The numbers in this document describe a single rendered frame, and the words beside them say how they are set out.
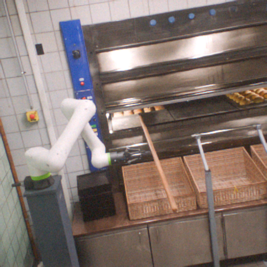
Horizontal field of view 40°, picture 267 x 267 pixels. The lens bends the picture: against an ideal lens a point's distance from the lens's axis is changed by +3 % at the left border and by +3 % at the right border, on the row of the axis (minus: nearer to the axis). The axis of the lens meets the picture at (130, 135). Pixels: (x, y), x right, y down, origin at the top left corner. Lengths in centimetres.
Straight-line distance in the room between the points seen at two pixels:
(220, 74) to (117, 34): 94
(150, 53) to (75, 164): 118
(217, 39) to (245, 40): 23
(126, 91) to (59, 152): 112
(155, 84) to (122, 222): 119
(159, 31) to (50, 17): 86
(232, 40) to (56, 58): 145
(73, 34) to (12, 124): 92
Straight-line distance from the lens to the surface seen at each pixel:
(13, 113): 321
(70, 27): 300
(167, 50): 309
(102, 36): 304
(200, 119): 327
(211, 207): 294
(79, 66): 302
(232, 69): 327
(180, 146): 329
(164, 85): 312
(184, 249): 316
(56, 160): 217
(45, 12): 304
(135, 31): 305
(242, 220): 315
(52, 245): 255
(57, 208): 239
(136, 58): 305
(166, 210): 299
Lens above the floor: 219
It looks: 19 degrees down
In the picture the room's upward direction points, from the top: 9 degrees counter-clockwise
